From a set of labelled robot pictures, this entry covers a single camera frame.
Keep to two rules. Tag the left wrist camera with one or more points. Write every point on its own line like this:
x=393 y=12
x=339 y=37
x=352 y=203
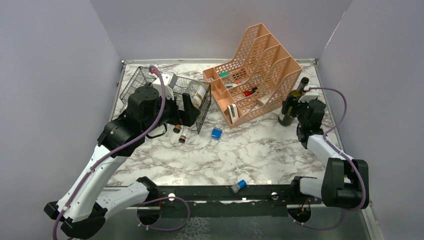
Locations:
x=169 y=80

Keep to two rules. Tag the clear bottle with cork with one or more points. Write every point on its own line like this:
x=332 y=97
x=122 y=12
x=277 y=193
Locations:
x=178 y=128

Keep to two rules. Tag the black base frame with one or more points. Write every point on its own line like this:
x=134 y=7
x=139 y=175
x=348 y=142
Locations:
x=217 y=201

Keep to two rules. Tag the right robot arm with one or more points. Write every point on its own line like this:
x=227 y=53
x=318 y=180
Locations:
x=345 y=183

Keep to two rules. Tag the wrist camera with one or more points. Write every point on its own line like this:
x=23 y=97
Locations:
x=310 y=92
x=169 y=80

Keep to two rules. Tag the teal object in organizer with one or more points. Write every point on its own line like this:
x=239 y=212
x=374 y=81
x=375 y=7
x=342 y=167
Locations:
x=223 y=74

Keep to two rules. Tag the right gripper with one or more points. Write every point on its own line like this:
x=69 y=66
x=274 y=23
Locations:
x=285 y=107

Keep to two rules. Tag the peach plastic file organizer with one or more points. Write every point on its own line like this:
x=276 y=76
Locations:
x=260 y=61

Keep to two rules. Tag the blue stamp block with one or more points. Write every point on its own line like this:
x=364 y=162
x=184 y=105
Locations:
x=216 y=133

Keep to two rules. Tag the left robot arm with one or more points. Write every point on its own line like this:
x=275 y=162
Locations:
x=83 y=210

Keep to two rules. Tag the blue grey cylinder cap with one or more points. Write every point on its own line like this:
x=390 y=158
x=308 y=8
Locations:
x=238 y=186

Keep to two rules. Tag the white tape dispenser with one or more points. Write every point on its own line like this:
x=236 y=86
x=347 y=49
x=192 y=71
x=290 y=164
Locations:
x=233 y=113

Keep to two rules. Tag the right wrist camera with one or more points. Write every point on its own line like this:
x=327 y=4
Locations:
x=310 y=92

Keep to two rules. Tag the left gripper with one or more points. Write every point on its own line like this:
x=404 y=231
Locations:
x=188 y=115

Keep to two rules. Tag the green wine bottle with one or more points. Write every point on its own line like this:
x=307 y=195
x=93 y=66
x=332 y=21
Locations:
x=287 y=114

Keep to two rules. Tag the red object in organizer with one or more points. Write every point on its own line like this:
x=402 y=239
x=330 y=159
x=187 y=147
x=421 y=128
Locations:
x=250 y=92

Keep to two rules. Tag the black wire wine rack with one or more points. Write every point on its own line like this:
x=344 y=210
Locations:
x=153 y=98

